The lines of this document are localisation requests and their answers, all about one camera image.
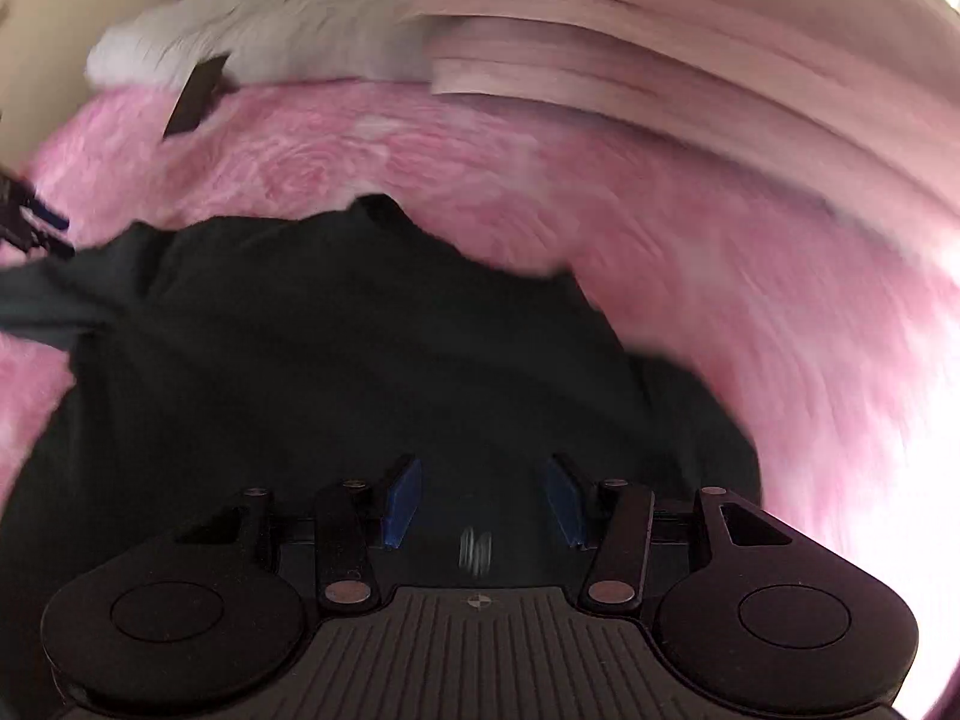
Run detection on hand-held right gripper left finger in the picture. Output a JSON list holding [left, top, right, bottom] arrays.
[[176, 454, 422, 613]]

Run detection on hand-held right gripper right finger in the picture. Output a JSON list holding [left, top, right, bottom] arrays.
[[541, 454, 797, 612]]

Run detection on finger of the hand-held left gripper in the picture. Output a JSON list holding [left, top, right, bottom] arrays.
[[0, 208, 76, 260], [0, 172, 71, 233]]

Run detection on black garment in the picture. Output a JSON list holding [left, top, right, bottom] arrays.
[[0, 193, 764, 720]]

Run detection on beige headboard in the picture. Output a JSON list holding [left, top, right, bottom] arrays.
[[0, 0, 188, 173]]

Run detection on black flat rectangular object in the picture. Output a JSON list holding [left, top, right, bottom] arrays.
[[161, 52, 233, 140]]

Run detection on white fluffy blanket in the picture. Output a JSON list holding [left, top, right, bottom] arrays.
[[86, 0, 451, 87]]

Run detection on pink floral fleece blanket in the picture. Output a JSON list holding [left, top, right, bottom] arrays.
[[0, 79, 960, 720]]

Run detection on pink folded sheets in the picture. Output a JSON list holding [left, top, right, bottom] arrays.
[[401, 0, 960, 256]]

